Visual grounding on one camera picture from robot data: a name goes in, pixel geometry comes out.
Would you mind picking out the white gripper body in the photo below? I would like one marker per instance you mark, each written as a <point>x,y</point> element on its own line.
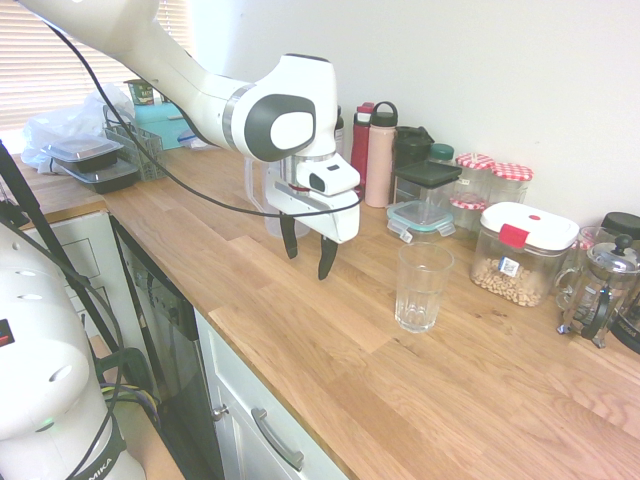
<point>330,215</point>

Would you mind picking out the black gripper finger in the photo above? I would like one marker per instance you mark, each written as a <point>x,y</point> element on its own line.
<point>326,257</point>
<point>289,237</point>

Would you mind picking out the clear pitcher with blue lid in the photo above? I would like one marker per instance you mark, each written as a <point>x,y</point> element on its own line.
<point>274,227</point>

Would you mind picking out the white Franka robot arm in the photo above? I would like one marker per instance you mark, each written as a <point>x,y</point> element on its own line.
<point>280,125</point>

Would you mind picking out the red water bottle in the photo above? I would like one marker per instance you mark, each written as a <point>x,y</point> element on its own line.
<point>359,160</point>

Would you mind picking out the pink bottle with black cap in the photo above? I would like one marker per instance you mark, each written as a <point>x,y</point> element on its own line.
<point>378,165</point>

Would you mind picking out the black Vega protein tub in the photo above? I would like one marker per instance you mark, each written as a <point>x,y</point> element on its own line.
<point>340,135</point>

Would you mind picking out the glass container with teal lid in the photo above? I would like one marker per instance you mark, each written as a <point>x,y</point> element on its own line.
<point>420,215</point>

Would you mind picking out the black shaker bottle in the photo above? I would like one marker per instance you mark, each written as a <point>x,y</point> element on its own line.
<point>410,147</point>

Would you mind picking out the clear drinking glass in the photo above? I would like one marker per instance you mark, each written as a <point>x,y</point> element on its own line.
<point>422,300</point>

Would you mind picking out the square container with black lid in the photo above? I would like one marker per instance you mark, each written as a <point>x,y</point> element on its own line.
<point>427,172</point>

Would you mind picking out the clear jar with green lid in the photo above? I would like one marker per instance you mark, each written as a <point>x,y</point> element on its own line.
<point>442,152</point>

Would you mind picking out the clear zip bag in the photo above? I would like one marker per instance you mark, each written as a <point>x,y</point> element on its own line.
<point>192,142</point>

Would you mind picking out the small jar red checkered lid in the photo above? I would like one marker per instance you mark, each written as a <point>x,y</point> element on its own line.
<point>467,205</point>

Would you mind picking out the white cabinet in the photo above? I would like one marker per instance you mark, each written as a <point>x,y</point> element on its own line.
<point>240,380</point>
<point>85,250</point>

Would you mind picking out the jar with red checkered lid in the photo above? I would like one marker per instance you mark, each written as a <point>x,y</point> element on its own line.
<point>475,162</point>
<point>512,172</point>

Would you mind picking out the black dishwasher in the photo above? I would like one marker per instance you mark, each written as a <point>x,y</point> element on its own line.
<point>170,340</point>

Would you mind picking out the grey cutlery basket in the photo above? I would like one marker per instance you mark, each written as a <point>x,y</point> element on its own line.
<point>150,155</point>

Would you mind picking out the teal box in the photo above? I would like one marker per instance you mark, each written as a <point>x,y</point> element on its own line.
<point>157,125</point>

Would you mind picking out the metal cabinet knob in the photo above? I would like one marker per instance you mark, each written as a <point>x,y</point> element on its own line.
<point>219,412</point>

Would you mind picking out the black takeout container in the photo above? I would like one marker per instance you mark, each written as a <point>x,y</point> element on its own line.
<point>107,177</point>
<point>82,150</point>

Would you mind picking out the cereal container with white lid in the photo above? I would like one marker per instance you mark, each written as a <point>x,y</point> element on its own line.
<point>525,225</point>

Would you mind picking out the green paper cup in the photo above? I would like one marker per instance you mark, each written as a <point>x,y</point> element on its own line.
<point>142,95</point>

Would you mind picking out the black stand pole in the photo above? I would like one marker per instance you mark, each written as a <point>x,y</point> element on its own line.
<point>45,225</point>

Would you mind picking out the white plastic bag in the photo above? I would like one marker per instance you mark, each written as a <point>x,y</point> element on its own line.
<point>65,120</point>

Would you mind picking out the chrome glass French press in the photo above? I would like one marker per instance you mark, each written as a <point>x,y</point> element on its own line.
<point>612,280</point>

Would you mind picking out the jar with black lid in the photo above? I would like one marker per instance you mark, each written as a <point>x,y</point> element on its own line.
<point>620,222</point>

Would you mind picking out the window blinds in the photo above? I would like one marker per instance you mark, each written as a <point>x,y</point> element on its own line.
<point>40,75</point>

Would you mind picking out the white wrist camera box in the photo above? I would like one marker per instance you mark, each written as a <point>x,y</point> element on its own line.
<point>330,177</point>

